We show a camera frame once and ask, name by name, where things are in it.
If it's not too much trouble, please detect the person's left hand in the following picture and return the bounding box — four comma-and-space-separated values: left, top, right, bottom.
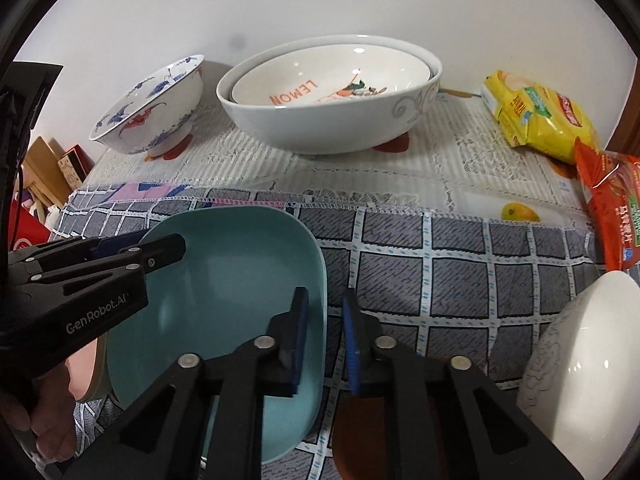
0, 358, 77, 462

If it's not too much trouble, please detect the pink plate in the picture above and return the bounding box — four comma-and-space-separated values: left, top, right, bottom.
69, 335, 119, 404

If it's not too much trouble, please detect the white embossed bowl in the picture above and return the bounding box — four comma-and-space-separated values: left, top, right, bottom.
516, 270, 640, 461

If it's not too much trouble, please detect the black device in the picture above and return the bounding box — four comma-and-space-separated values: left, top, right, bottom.
0, 60, 64, 201

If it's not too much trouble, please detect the large grey patterned bowl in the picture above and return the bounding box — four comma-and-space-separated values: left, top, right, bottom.
216, 34, 444, 156

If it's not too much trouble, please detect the yellow snack packet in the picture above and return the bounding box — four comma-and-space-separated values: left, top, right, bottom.
481, 69, 601, 166

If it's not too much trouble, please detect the red snack packet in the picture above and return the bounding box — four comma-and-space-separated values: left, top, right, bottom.
573, 138, 640, 273

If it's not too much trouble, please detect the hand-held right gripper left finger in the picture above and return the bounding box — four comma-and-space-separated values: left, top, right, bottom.
65, 287, 310, 480

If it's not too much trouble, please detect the red bag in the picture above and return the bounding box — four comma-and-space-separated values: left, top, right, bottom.
9, 208, 57, 252

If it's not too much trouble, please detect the white bowl with orange print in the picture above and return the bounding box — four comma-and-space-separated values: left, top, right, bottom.
230, 44, 433, 109

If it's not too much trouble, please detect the brown plate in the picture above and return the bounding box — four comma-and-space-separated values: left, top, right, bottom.
332, 391, 453, 480

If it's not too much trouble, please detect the grey checked cloth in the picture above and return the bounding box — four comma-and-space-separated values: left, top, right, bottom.
47, 184, 640, 480

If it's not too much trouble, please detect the dark red box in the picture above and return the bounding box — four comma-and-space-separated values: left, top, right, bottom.
56, 144, 97, 187

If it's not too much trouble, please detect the wooden board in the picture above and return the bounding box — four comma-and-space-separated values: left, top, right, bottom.
22, 135, 72, 208

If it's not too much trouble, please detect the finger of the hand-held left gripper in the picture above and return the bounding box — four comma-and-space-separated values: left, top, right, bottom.
30, 233, 149, 261
7, 233, 187, 295

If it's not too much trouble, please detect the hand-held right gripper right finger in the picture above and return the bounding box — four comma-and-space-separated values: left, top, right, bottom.
342, 288, 585, 480

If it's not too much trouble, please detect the blue floral white bowl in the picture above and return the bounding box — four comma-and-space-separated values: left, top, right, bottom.
89, 53, 206, 157

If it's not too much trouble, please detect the teal plastic bowl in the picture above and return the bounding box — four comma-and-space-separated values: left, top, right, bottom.
103, 206, 328, 465

